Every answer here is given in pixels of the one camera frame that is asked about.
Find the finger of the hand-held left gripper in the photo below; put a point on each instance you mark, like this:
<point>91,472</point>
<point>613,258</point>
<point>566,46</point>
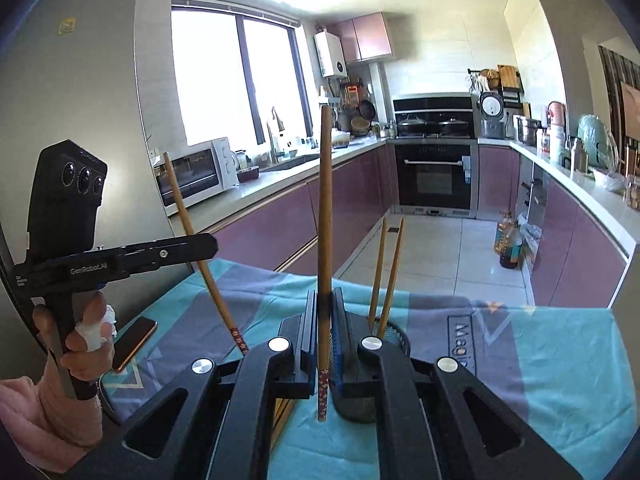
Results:
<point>190,250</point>

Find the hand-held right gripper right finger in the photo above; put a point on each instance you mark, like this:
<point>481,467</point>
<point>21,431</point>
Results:
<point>340,355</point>

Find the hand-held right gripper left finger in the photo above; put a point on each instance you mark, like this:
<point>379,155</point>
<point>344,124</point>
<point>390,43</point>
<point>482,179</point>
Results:
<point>309,345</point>

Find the black mesh utensil holder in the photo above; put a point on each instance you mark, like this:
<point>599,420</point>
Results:
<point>357,412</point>

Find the wooden chopstick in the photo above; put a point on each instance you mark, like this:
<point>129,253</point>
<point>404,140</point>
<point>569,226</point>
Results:
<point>325,210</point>
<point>284,420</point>
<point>378,280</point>
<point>391,280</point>
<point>231,322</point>

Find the person's left forearm pink sleeve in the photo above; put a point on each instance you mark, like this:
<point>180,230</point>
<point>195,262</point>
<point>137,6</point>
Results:
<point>40,420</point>

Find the person's left hand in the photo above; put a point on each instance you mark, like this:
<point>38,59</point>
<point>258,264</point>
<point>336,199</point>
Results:
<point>90,360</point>

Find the white toaster oven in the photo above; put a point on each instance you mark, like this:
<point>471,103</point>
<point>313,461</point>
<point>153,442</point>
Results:
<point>200,175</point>

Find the pink base cabinets by window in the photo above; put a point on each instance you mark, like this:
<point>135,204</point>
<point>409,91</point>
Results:
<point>280,215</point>

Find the smartphone with copper edge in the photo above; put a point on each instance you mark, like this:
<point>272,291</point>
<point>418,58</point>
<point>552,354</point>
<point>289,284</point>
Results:
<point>132,342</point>

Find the silver refrigerator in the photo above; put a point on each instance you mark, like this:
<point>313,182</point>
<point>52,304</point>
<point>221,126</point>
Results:
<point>75,85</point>

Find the chrome sink faucet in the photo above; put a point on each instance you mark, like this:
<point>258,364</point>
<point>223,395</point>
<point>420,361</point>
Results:
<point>273,135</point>

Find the kitchen window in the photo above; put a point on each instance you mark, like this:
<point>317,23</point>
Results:
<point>210,75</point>

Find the black built-in oven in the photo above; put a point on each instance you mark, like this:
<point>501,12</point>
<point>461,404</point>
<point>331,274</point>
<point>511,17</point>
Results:
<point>435,180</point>

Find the cooking oil bottle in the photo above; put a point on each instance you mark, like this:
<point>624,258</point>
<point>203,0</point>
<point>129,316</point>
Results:
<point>510,247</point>

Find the teal and grey tablecloth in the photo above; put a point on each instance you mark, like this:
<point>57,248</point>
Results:
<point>550,360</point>

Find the hanging frying pan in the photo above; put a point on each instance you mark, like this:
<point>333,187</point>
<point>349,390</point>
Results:
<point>366,108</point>

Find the black lidded wok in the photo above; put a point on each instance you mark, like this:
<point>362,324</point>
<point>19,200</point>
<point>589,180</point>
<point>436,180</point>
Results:
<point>415,124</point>

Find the black lidded pan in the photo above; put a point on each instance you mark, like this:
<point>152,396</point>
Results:
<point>454,126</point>

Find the pink base cabinets by rice cooker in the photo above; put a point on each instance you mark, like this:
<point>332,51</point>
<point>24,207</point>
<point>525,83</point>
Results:
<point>570,240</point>

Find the black range hood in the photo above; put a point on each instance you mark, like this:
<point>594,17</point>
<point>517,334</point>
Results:
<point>432,105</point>

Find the grey rice cooker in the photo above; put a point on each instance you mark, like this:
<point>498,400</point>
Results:
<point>492,115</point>

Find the stainless steel pot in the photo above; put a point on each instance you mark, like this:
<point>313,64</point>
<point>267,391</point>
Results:
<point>527,130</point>

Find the pink thermos jug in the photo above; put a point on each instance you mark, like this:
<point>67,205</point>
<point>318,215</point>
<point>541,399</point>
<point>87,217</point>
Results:
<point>556,127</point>

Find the wooden cutting boards rack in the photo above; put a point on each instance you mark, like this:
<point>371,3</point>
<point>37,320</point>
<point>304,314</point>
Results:
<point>510,77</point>

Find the mint green appliance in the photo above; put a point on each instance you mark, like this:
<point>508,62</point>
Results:
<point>595,140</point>

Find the striped curtain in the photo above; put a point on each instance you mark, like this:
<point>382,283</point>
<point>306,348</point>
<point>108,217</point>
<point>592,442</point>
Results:
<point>620,105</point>

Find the white wall water heater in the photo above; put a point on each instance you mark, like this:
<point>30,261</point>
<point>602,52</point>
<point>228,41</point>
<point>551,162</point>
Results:
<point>330,55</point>

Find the pink wall cabinet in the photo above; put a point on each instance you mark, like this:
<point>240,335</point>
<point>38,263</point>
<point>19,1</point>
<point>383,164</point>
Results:
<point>367,37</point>

